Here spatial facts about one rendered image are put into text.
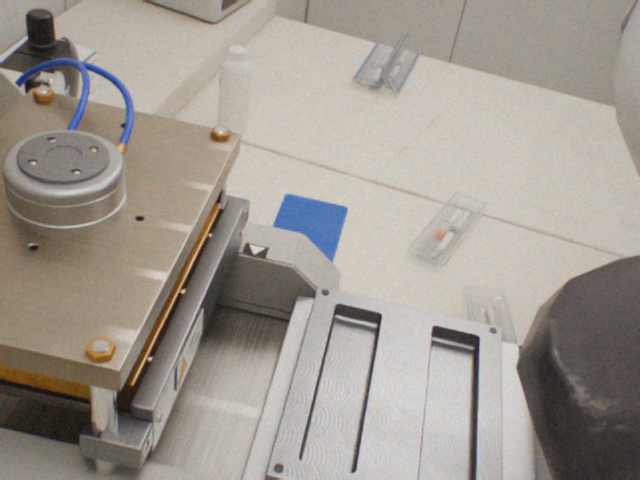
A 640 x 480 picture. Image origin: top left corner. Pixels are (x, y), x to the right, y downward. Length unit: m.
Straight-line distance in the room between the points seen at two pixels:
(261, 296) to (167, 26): 0.92
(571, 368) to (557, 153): 1.24
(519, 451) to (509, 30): 2.57
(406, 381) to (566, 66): 2.59
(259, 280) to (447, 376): 0.19
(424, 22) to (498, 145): 1.74
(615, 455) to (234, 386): 0.48
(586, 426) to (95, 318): 0.32
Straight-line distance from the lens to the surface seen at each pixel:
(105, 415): 0.51
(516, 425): 0.68
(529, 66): 3.17
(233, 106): 1.31
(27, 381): 0.56
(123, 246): 0.55
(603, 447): 0.25
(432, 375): 0.67
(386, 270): 1.11
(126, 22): 1.58
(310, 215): 1.18
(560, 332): 0.28
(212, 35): 1.56
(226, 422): 0.67
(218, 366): 0.71
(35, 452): 0.58
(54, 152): 0.57
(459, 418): 0.65
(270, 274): 0.72
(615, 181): 1.47
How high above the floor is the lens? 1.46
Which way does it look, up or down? 39 degrees down
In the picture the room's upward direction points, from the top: 10 degrees clockwise
